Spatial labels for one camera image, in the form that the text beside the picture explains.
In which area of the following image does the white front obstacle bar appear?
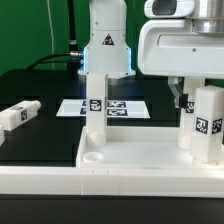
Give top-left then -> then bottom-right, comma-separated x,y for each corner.
0,166 -> 224,198

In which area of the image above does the white desk top tray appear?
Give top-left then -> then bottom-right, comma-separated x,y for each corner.
76,126 -> 224,170

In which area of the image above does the black cable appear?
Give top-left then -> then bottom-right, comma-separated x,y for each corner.
26,0 -> 85,71

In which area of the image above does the white left obstacle bar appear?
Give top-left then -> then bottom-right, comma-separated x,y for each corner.
0,125 -> 5,147

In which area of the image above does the AprilTag marker sheet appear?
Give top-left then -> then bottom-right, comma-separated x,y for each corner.
56,99 -> 150,119

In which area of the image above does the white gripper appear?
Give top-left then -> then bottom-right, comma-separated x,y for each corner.
138,19 -> 224,108

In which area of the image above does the white cable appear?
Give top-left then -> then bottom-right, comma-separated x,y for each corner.
46,0 -> 56,70

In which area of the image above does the white obstacle bar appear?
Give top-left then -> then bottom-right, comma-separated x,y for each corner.
0,166 -> 224,198
0,125 -> 5,147

